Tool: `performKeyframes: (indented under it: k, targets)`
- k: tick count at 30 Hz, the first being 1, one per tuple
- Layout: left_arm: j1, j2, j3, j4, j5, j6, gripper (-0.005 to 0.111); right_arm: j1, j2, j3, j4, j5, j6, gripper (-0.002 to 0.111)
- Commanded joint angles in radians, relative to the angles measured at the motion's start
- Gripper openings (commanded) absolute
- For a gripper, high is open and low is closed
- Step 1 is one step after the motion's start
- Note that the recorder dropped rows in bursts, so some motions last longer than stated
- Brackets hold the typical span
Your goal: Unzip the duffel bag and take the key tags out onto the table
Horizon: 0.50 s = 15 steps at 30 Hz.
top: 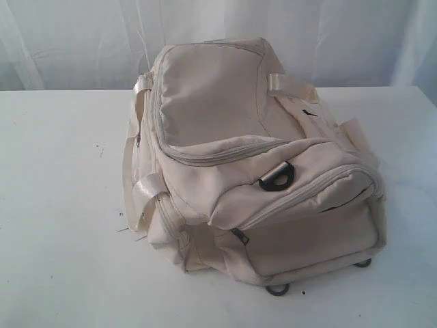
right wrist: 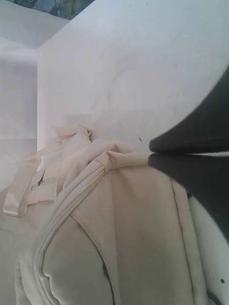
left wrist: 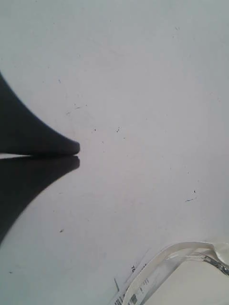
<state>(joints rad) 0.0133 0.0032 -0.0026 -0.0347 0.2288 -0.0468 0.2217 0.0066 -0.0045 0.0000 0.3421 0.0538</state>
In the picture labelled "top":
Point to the white background curtain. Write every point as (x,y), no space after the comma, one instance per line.
(98,45)

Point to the cream fabric duffel bag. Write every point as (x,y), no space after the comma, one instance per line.
(232,164)

